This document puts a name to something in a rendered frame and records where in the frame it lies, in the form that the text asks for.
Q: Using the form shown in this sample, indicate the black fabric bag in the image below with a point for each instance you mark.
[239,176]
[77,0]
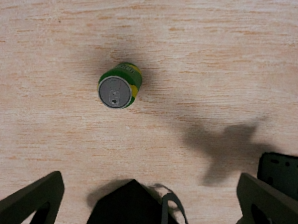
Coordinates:
[131,204]

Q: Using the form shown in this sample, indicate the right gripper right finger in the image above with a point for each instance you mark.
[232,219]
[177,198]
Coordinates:
[257,198]

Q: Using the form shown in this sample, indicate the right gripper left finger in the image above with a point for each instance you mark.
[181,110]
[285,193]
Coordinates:
[43,196]

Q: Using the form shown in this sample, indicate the green and yellow drink can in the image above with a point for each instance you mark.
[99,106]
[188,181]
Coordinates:
[118,88]

